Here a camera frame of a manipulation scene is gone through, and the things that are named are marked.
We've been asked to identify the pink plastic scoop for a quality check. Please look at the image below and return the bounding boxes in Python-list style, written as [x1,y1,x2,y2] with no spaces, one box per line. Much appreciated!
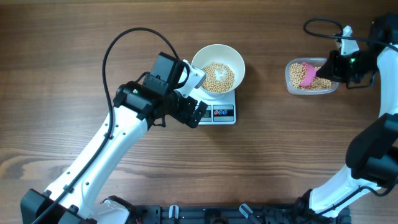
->
[300,62,317,87]

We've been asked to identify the white bowl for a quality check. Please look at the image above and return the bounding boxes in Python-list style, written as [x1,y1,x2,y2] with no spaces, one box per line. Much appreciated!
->
[192,44,246,93]

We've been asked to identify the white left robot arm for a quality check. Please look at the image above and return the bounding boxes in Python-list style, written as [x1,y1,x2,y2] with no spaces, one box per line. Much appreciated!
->
[21,52,207,223]

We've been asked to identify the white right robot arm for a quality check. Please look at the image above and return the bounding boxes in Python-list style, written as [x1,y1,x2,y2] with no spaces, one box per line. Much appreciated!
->
[295,12,397,222]

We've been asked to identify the white digital kitchen scale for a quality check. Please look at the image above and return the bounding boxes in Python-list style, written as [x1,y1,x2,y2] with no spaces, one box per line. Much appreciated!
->
[190,88,236,125]

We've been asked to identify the soybeans in bowl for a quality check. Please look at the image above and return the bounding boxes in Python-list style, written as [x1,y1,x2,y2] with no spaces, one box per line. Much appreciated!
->
[201,62,235,93]

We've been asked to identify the clear plastic container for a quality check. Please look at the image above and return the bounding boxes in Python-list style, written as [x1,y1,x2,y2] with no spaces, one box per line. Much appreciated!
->
[285,57,338,95]

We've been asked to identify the soybeans in container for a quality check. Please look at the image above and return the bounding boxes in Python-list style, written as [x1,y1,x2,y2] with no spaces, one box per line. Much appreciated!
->
[289,63,332,90]

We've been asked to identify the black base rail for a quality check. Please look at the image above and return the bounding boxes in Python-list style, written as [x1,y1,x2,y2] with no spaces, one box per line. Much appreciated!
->
[102,195,352,224]

